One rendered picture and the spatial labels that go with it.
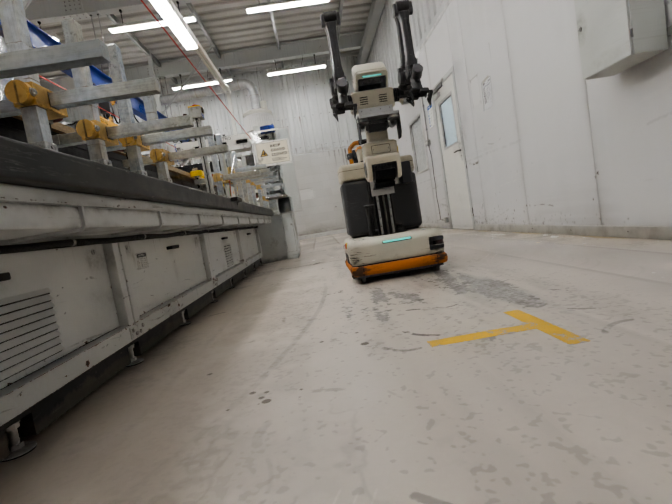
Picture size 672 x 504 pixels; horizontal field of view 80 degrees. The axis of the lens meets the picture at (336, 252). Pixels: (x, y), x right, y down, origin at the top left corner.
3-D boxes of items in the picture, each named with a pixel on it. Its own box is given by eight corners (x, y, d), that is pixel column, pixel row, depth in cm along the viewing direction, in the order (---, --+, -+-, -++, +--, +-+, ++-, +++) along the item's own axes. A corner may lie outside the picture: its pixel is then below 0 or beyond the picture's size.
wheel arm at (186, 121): (195, 129, 123) (192, 115, 123) (191, 127, 120) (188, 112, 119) (50, 152, 122) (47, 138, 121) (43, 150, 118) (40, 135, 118)
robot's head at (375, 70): (352, 87, 269) (351, 64, 258) (383, 82, 270) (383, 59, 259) (356, 97, 259) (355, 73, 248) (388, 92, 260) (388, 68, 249)
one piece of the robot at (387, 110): (358, 146, 264) (352, 113, 263) (399, 140, 265) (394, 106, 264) (360, 141, 248) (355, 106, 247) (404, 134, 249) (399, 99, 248)
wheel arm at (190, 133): (214, 137, 148) (211, 125, 147) (211, 135, 144) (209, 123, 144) (94, 156, 146) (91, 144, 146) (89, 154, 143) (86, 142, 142)
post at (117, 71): (147, 184, 144) (119, 46, 140) (143, 183, 141) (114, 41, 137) (137, 185, 144) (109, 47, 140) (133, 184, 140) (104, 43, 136)
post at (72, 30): (114, 189, 119) (80, 22, 116) (108, 188, 116) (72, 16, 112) (103, 191, 119) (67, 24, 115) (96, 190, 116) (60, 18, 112)
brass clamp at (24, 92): (71, 117, 100) (66, 96, 100) (33, 101, 87) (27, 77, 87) (46, 121, 100) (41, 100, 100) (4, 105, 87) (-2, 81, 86)
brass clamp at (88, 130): (121, 144, 126) (117, 128, 125) (97, 135, 112) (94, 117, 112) (101, 148, 125) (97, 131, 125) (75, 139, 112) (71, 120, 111)
